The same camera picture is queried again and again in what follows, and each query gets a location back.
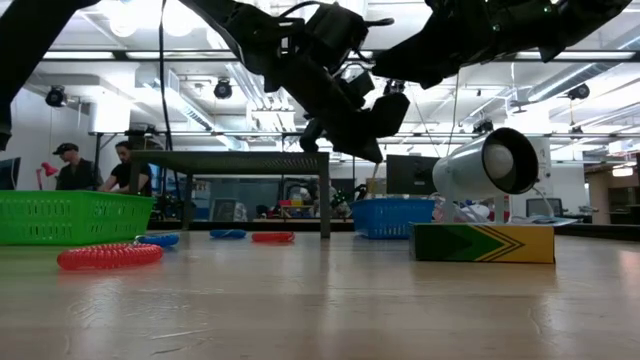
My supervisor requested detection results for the white cylindrical desk lamp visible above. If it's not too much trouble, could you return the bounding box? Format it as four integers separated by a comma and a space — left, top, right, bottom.
431, 127, 540, 224

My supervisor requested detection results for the black overhead frame beam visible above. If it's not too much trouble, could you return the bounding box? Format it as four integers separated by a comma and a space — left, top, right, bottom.
42, 48, 640, 62

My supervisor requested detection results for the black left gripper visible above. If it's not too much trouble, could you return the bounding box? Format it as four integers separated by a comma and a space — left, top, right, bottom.
272, 3, 385, 165

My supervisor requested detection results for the yellow green crayon box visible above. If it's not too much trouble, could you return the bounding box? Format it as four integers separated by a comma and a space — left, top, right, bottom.
408, 222, 556, 265

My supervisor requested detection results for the person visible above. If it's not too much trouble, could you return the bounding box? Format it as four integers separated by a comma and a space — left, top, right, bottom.
52, 142, 104, 191
98, 140, 154, 197

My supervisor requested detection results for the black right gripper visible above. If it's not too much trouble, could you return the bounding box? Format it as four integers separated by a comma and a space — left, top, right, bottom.
372, 0, 556, 90

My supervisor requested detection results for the orange coil wrist keychain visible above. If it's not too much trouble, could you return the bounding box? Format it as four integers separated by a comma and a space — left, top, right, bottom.
251, 231, 296, 244
56, 243, 165, 272

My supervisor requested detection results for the blue plastic basket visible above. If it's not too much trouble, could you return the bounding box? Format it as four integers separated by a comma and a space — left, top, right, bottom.
349, 197, 437, 240

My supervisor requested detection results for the green plastic basket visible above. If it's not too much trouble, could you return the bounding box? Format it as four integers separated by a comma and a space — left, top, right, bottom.
0, 190, 156, 246

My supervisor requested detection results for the red desk lamp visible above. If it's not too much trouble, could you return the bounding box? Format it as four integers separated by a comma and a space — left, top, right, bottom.
35, 161, 60, 191

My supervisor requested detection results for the grey perforated metal shelf riser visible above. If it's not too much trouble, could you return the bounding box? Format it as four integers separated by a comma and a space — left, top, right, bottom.
130, 151, 332, 239

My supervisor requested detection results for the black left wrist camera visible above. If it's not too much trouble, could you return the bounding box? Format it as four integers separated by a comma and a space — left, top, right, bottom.
372, 92, 411, 139

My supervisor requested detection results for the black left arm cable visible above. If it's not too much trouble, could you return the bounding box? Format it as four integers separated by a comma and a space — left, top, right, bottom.
277, 0, 396, 29

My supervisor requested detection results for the black ceiling spotlight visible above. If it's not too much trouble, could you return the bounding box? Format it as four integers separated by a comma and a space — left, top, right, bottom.
44, 84, 68, 108
567, 82, 591, 102
213, 78, 234, 101

